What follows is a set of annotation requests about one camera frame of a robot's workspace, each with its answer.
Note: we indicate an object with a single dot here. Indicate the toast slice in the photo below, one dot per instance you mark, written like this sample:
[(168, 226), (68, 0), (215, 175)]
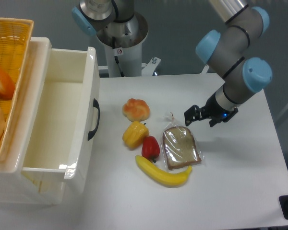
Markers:
[(179, 145)]

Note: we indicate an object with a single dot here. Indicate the red bell pepper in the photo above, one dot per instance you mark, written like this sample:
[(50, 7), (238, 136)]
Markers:
[(150, 149)]

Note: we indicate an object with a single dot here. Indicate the yellow bell pepper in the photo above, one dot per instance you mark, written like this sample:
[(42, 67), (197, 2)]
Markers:
[(135, 134)]

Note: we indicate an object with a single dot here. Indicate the orange glazed bread roll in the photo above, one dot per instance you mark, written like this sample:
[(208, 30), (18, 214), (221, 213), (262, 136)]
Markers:
[(136, 110)]

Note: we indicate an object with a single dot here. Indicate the yellow wicker basket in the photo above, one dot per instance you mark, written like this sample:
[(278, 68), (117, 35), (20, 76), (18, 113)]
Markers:
[(15, 36)]

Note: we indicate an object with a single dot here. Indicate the white open drawer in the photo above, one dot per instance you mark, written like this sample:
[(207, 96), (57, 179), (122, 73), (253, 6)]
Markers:
[(58, 146)]

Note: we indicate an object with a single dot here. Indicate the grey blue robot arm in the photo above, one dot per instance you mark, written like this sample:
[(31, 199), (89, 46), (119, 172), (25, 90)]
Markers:
[(221, 51)]

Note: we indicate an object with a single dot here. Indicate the white pedestal base bracket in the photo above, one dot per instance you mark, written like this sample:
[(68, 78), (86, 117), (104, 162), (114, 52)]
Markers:
[(148, 69)]

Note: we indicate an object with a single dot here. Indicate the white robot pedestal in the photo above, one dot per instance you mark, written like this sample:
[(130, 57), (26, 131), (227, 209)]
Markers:
[(122, 43)]

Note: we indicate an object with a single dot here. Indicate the yellow banana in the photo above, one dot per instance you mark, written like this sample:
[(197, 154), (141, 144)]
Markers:
[(160, 176)]

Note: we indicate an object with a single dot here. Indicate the black drawer handle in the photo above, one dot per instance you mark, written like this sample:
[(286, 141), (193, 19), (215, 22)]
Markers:
[(96, 120)]

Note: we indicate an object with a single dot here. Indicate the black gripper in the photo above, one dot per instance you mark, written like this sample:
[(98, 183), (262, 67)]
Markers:
[(212, 110)]

